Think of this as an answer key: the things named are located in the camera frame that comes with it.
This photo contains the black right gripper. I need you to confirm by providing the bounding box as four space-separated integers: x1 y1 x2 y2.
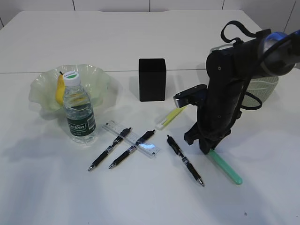
184 44 258 154

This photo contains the black gel pen far left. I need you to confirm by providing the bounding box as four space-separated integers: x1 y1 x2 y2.
88 127 131 172

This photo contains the clear water bottle green label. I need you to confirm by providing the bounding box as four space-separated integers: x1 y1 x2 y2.
62 71 97 143

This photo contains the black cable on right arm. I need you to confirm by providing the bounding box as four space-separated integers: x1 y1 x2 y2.
220 20 300 111

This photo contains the black wrist camera on gripper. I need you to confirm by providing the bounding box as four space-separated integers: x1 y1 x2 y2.
173 84 208 108

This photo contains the black gel pen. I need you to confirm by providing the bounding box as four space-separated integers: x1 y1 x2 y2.
167 135 205 187
109 130 155 169
88 127 131 172

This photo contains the black gel pen right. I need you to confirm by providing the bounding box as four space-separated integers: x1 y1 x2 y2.
167 135 205 187

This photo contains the light green wavy glass plate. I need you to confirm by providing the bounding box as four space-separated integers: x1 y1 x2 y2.
29 64 110 113

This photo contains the black square pen holder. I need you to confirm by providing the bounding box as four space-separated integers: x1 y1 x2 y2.
138 58 166 102

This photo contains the black gel pen middle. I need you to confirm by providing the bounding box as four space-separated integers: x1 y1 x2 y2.
109 130 155 169

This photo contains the clear plastic ruler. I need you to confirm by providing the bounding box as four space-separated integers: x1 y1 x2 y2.
102 120 160 158

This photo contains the mint green utility knife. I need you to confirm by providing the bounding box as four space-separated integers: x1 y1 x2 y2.
208 149 243 185

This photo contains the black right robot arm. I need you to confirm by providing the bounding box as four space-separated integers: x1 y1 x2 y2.
174 31 300 154

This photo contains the sage green woven plastic basket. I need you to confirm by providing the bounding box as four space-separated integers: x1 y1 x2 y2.
209 43 280 105

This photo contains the yellow pear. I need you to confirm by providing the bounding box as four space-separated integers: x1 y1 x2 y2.
55 71 65 106

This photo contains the yellow utility knife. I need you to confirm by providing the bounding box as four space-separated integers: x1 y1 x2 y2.
155 106 186 130

